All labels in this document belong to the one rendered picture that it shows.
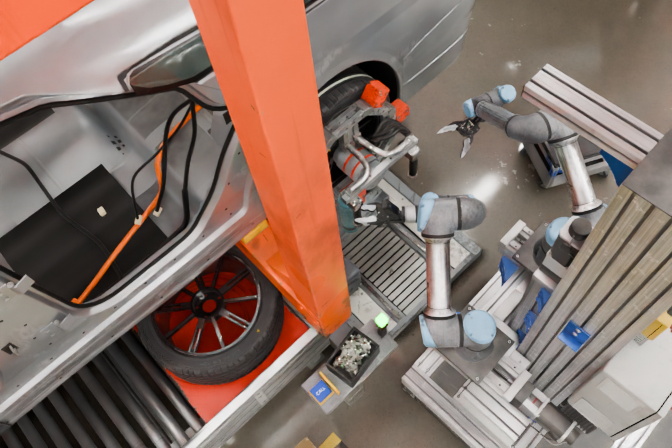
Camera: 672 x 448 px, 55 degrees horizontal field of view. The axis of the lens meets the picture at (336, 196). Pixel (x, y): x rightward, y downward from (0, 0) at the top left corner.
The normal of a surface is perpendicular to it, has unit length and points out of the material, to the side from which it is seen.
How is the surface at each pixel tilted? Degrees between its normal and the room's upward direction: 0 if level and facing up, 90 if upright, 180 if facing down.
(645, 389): 0
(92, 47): 34
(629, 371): 0
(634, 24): 0
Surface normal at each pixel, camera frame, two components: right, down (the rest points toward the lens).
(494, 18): -0.07, -0.48
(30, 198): 0.51, 0.22
